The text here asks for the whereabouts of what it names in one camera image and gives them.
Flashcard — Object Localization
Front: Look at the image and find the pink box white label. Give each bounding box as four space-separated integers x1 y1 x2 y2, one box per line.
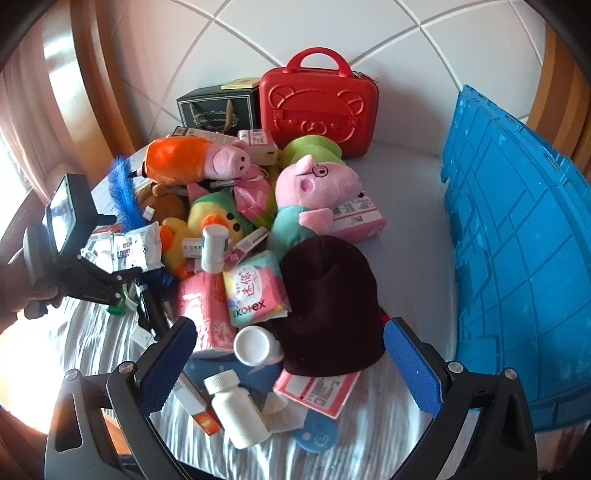
330 191 387 243

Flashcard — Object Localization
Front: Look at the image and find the person's left hand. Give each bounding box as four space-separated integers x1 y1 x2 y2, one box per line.
0 251 63 330

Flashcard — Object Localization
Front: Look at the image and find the pink pig plush with glasses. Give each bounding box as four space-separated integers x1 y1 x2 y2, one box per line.
268 154 363 259

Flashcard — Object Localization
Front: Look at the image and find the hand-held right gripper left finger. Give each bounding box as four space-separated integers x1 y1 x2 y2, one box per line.
45 317 198 480

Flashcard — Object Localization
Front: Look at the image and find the pink sanitary pad pack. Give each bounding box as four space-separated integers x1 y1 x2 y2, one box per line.
223 251 291 328

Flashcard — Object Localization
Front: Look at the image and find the dark maroon beanie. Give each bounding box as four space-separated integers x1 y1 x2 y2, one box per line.
268 235 386 377

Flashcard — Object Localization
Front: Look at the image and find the small pink white box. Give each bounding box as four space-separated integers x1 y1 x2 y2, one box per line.
238 129 280 164

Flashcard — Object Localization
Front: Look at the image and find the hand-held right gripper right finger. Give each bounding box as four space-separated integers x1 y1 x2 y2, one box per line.
383 316 539 480

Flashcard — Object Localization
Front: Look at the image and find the blue round toy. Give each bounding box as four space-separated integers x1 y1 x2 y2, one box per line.
295 408 340 450

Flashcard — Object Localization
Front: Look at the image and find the yellow green duck plush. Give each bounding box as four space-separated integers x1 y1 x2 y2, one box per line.
159 189 257 280

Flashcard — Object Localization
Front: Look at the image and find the brown bear plush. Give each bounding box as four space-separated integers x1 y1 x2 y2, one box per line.
136 181 188 227

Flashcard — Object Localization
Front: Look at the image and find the pink white barcode box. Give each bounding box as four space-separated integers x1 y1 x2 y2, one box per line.
272 369 363 420

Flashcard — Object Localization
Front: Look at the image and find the lime green plush toy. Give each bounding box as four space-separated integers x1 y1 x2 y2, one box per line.
279 135 345 169

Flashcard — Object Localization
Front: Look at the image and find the wooden bed frame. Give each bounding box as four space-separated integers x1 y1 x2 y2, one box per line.
41 0 591 185

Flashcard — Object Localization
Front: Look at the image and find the small white teal bottle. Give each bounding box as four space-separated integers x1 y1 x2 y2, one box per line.
201 224 228 273

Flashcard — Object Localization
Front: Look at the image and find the orange white carton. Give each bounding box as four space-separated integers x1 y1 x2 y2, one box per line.
175 369 222 437

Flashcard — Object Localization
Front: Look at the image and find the light curtain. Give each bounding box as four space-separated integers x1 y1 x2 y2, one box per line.
0 69 61 195

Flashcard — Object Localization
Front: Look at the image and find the orange carrot pig plush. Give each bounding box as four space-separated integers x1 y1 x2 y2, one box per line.
139 137 252 188

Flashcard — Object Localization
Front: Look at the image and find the white alcohol wipes pack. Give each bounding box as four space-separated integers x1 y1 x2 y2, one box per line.
83 231 116 273
113 222 164 273

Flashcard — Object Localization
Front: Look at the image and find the pink plastic packet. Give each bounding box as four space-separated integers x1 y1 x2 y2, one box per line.
233 166 273 222

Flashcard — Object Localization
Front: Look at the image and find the white plastic bottle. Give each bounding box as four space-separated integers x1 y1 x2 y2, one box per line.
204 373 272 449
233 325 284 367

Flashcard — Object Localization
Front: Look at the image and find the red hard-shell case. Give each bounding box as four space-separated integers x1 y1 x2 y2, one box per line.
259 47 380 159

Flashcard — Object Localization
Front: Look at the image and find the blue plastic crate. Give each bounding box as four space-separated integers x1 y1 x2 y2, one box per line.
438 84 591 430

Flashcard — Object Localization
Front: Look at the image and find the pink tissue pack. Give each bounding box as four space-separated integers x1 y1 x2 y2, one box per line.
178 272 236 358

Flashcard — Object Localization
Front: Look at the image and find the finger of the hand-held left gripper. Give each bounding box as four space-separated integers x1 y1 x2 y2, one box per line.
78 277 127 308
76 261 144 289

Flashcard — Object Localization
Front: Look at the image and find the black gift box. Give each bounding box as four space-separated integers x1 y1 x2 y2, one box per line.
176 85 262 134

